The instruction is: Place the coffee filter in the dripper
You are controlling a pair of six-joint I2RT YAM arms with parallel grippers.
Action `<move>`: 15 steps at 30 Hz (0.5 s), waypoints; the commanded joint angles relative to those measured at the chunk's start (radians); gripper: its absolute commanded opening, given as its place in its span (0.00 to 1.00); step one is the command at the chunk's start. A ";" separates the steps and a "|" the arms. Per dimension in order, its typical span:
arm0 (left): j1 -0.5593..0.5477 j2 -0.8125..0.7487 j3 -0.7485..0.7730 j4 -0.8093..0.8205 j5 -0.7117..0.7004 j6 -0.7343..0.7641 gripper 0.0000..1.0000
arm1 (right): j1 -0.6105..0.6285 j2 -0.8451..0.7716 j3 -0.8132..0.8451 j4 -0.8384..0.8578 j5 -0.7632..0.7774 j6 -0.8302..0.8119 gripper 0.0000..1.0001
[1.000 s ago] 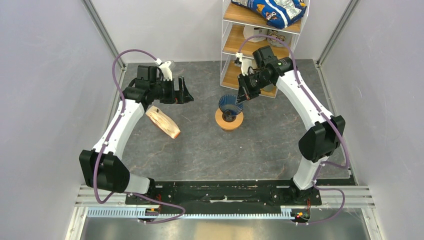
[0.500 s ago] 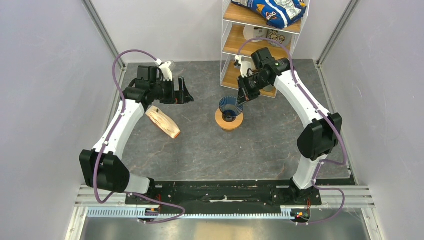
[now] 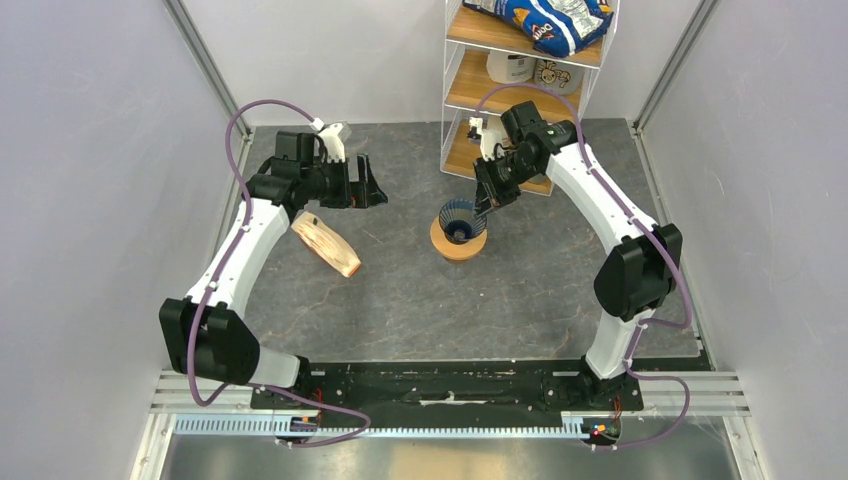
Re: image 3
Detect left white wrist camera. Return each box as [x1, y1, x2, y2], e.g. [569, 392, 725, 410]
[310, 117, 351, 163]

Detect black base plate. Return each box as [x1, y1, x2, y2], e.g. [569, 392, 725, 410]
[250, 357, 645, 429]

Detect white printed container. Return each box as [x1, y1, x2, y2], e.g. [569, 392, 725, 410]
[486, 50, 536, 84]

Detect aluminium rail frame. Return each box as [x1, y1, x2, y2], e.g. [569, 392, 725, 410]
[130, 370, 769, 479]

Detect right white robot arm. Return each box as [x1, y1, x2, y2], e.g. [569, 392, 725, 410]
[468, 101, 682, 409]

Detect white wire shelf rack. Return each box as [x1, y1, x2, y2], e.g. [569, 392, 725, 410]
[439, 0, 623, 198]

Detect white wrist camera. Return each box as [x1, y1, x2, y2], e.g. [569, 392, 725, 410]
[468, 115, 510, 161]
[310, 117, 351, 163]

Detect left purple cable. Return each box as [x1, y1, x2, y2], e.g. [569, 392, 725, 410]
[185, 99, 372, 449]

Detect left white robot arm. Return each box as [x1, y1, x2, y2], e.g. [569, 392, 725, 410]
[159, 123, 388, 409]

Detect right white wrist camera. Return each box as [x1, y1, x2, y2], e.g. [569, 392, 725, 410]
[468, 115, 510, 161]

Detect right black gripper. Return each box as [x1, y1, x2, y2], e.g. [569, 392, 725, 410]
[472, 151, 539, 219]

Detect blue chips bag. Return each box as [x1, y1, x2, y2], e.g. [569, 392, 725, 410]
[462, 0, 615, 58]

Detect blue cone coffee filter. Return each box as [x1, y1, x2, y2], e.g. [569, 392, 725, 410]
[438, 198, 487, 245]

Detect grey cartoon printed container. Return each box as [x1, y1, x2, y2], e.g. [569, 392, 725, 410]
[533, 59, 584, 96]

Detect glass carafe with brown band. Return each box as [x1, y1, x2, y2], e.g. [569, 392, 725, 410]
[440, 259, 469, 281]

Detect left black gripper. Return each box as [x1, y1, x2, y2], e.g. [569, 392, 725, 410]
[301, 154, 387, 210]

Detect wooden dripper ring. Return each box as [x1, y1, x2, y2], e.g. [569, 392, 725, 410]
[429, 215, 490, 264]

